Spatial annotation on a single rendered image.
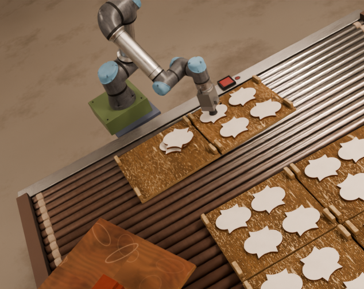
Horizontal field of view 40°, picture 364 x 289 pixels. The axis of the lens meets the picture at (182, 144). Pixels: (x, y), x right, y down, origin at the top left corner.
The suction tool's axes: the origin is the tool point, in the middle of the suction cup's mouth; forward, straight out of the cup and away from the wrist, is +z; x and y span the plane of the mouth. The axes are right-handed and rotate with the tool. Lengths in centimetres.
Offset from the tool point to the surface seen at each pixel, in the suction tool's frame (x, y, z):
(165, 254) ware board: -12, -85, -9
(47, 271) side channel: 42, -96, 0
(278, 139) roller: -35.1, -13.4, 3.4
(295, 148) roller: -43.6, -18.5, 3.2
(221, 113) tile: -4.6, -0.4, 0.3
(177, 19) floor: 146, 245, 95
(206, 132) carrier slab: 0.0, -12.2, 1.4
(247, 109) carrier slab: -15.9, 4.3, 1.4
